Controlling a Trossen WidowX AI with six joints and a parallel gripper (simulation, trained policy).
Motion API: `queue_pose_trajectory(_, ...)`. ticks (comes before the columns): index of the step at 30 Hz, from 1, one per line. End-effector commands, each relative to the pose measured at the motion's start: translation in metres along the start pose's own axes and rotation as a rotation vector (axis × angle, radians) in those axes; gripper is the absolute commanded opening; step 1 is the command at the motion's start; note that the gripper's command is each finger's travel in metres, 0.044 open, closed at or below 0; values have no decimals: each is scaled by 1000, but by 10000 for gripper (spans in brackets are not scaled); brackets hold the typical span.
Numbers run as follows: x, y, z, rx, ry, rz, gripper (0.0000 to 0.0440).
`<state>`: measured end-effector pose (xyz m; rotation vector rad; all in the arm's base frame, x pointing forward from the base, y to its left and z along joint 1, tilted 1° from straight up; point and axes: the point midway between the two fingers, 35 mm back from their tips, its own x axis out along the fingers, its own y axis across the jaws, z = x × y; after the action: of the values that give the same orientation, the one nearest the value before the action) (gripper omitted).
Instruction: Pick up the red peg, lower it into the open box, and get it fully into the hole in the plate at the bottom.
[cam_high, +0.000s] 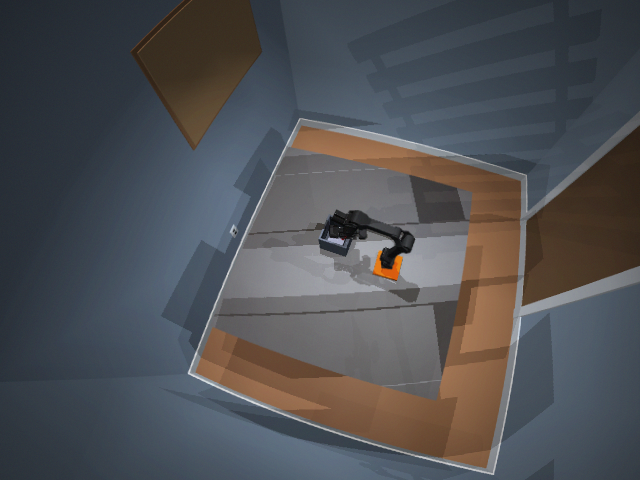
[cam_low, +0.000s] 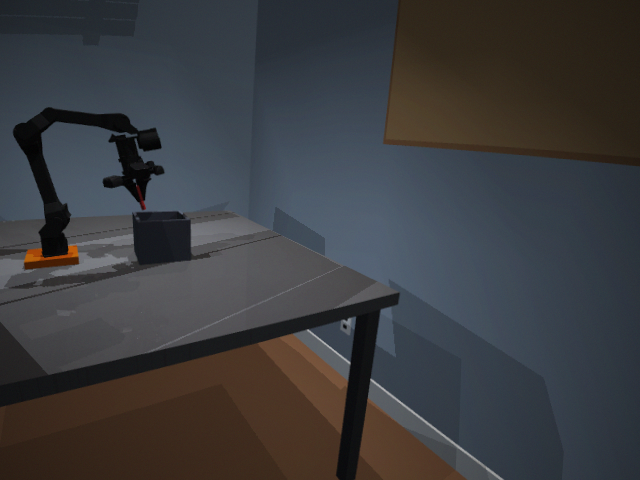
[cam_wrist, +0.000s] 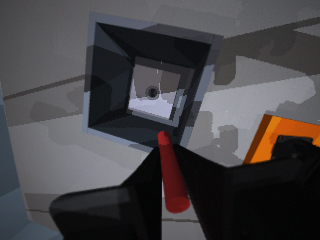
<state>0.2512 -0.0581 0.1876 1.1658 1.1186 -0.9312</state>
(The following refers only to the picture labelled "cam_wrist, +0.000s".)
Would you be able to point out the red peg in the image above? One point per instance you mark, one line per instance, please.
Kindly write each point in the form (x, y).
(175, 192)

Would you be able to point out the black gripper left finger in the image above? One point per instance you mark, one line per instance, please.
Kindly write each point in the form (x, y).
(137, 200)

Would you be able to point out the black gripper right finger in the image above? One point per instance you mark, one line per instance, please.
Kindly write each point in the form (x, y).
(212, 187)

